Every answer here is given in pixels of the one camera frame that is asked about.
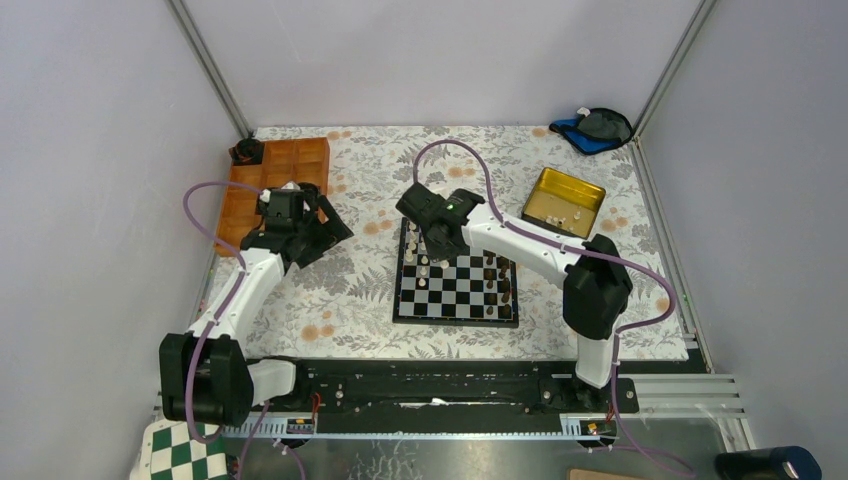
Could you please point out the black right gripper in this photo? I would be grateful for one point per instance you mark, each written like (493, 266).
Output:
(439, 254)

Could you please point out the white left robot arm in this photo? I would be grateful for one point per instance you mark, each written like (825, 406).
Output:
(204, 372)

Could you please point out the floral white table mat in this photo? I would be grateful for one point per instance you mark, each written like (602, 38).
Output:
(342, 305)

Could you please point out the black white chess board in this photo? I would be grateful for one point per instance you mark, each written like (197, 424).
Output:
(452, 296)

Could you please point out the gold metal tin box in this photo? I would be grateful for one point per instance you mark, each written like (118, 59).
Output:
(563, 204)

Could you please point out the dark chess pieces row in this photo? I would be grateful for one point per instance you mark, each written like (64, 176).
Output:
(497, 293)

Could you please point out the green white rolled chess mat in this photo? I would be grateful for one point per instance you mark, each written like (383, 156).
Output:
(168, 452)

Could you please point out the dark cylinder bottle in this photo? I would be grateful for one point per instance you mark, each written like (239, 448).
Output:
(777, 463)

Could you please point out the blue black cloth bundle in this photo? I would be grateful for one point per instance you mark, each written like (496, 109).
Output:
(594, 130)

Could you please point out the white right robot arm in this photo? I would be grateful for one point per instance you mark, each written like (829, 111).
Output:
(595, 285)

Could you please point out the dark rolled cloth corner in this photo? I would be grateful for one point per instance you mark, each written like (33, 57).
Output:
(247, 152)

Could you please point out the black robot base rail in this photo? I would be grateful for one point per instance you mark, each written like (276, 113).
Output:
(486, 397)

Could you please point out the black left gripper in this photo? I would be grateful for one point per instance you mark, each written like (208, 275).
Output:
(331, 233)

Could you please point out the orange wooden divided tray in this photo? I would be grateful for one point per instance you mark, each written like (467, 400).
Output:
(300, 160)

